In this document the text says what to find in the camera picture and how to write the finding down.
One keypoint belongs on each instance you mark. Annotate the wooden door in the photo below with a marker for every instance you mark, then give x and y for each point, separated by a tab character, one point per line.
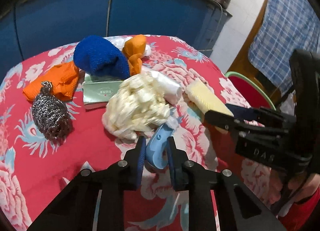
242	64

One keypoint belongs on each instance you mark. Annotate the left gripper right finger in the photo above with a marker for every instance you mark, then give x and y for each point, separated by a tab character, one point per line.
176	160

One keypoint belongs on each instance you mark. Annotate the yellow sponge cloth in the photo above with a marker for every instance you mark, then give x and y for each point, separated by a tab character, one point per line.
202	99

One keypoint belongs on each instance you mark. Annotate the blue kitchen cabinet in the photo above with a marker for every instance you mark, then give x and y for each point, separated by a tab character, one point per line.
29	27

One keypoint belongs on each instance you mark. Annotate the white crumpled cloth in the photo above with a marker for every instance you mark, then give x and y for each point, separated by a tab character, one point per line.
119	42

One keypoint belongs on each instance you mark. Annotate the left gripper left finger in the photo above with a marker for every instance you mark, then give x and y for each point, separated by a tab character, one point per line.
135	159

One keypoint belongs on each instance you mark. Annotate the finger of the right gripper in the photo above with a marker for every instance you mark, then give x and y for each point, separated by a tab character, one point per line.
242	113
226	122

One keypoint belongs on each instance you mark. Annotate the steel wool scrubber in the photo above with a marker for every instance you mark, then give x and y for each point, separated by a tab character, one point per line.
50	115

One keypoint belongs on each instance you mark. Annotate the blue knitted cloth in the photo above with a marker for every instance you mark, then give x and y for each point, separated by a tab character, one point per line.
99	57

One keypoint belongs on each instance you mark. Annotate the light blue plastic razor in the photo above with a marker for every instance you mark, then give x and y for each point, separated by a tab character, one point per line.
157	144

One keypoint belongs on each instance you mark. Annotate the white packet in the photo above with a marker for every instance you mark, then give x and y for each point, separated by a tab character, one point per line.
172	89

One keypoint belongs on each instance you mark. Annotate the blue plaid curtain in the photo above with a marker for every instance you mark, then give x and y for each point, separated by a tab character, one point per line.
287	25

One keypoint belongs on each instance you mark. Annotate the green medicine box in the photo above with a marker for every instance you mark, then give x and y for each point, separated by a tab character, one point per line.
97	91

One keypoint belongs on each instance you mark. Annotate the orange flat cloth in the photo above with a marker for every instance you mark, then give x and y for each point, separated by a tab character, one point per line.
64	79

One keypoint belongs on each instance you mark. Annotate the cream crumpled plastic bag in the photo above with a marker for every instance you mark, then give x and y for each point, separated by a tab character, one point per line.
137	106

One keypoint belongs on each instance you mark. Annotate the orange cloth bundle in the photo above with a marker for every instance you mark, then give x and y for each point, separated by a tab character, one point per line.
133	50

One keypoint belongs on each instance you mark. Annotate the red green-rimmed basin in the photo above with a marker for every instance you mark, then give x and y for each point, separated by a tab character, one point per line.
250	91

